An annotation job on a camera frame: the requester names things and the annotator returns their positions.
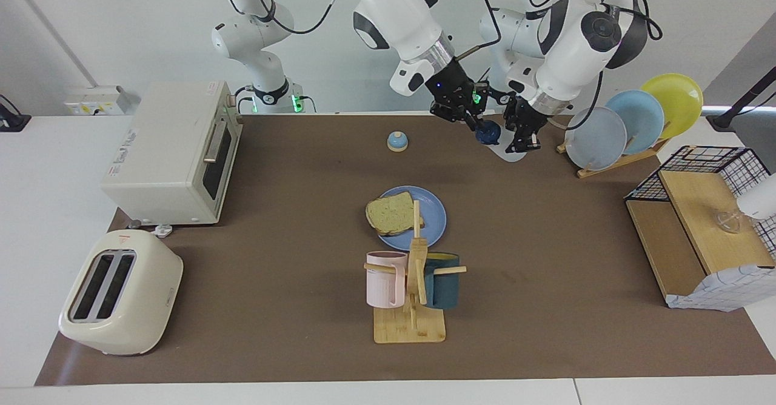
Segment clear bottle with blue cap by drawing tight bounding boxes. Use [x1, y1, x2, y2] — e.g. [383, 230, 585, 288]
[475, 120, 529, 163]

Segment bread slice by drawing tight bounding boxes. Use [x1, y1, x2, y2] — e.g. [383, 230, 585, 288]
[366, 191, 425, 236]

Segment grey plate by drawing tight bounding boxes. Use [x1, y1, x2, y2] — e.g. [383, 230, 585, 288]
[565, 107, 628, 171]

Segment wooden plate rack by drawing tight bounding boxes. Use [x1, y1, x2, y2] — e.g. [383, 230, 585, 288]
[557, 138, 671, 179]

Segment blue round plate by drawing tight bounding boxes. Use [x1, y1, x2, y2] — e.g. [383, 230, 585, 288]
[370, 186, 447, 252]

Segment light blue plate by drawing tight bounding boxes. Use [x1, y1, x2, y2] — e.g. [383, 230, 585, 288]
[605, 90, 666, 155]

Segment yellow plate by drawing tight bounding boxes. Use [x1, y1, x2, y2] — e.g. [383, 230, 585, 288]
[641, 73, 704, 140]

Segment dark teal mug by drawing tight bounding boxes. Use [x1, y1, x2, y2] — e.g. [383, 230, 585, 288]
[423, 252, 460, 309]

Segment pink mug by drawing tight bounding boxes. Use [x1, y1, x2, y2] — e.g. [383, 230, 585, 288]
[366, 251, 408, 309]

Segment wooden shelf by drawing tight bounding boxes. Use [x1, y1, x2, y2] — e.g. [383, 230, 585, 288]
[626, 170, 776, 300]

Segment black stand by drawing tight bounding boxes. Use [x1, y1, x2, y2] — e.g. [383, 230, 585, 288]
[706, 69, 776, 132]

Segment wooden mug rack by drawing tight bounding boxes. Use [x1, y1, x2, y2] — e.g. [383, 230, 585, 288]
[364, 199, 467, 344]

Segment clear glass cup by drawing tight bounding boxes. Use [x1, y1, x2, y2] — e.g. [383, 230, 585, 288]
[715, 210, 743, 234]

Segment white cylindrical object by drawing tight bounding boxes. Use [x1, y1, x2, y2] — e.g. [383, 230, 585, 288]
[737, 173, 776, 221]

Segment brown table mat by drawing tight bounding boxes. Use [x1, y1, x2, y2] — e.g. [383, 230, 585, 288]
[35, 114, 776, 386]

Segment white toaster oven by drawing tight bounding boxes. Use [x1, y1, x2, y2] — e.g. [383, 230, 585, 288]
[101, 81, 243, 226]

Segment cream two-slot toaster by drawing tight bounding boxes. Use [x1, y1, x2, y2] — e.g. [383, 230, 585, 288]
[58, 230, 184, 356]

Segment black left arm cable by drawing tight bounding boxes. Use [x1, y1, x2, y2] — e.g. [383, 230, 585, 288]
[527, 0, 663, 130]

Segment black wire basket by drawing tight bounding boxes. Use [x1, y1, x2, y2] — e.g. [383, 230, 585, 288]
[624, 146, 776, 272]

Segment white wall power strip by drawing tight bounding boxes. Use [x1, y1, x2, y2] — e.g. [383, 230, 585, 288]
[64, 85, 131, 116]

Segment black device with cable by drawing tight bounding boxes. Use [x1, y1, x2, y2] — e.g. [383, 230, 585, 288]
[0, 95, 32, 133]

